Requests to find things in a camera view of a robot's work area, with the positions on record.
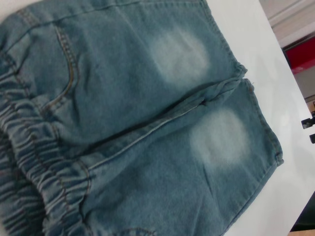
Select blue denim shorts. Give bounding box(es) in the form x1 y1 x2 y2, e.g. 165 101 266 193
0 0 285 236

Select red box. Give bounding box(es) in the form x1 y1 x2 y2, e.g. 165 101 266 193
283 40 315 74

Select white background shelf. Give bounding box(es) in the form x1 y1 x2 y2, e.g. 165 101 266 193
267 0 315 49

